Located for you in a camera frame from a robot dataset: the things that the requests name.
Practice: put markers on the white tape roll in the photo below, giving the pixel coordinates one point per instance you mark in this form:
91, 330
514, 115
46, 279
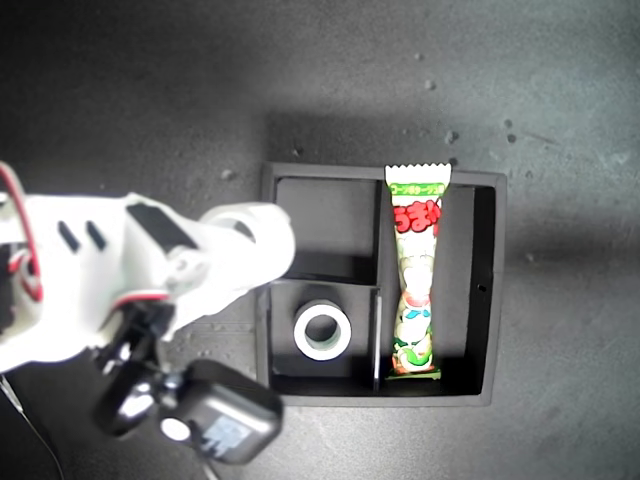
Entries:
300, 330
275, 240

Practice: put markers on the black tray with wells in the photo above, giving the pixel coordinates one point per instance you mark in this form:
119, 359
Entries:
325, 220

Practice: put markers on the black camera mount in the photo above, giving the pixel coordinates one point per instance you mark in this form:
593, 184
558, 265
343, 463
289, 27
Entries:
130, 400

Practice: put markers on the green printed snack bar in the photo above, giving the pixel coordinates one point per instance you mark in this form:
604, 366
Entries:
417, 280

